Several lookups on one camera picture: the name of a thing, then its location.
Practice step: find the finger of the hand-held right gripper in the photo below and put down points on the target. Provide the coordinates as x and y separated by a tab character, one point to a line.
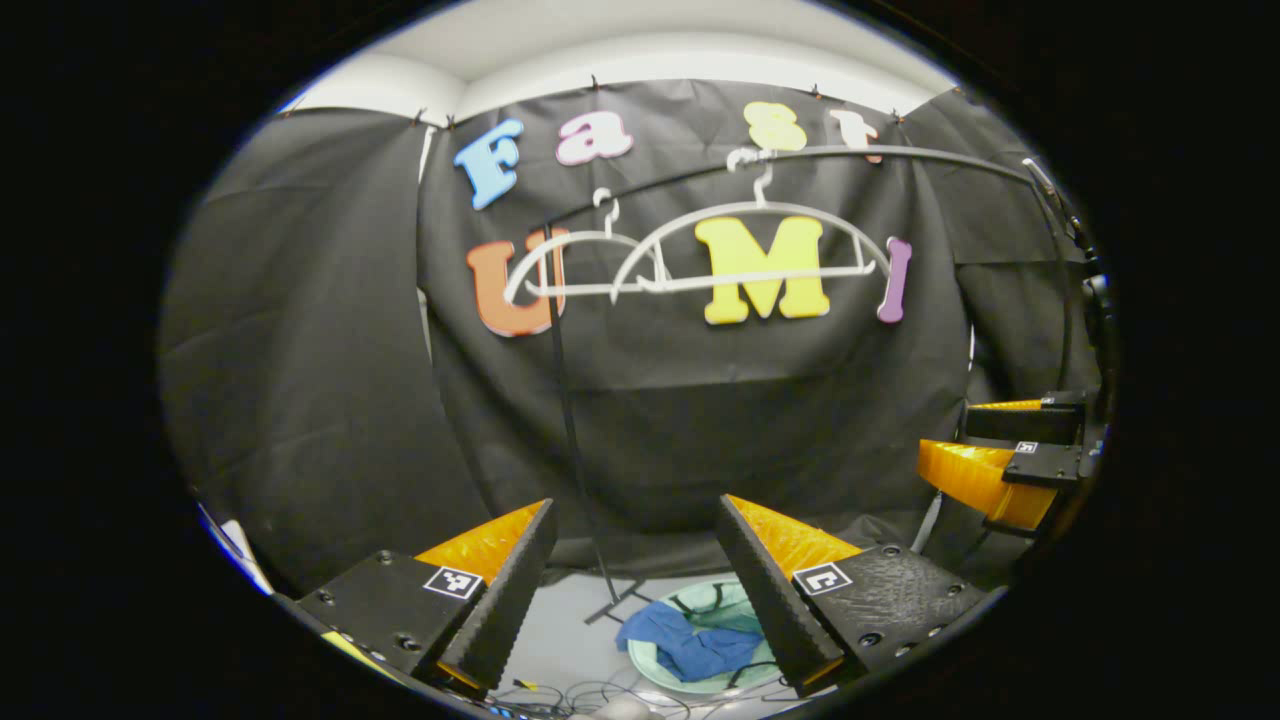
975	475
1020	422

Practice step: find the black backdrop cloth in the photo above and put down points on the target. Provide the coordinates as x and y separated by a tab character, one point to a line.
300	350

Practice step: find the white plastic hanger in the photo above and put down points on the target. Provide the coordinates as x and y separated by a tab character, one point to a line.
560	240
760	207

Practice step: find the blue jacket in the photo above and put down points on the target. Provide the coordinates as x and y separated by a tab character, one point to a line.
690	650

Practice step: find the green laundry hamper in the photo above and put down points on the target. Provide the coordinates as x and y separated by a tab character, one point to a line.
645	657

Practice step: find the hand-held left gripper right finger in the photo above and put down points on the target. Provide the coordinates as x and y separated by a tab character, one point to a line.
770	600

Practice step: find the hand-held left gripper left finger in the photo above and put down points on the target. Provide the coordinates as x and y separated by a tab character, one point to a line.
505	610

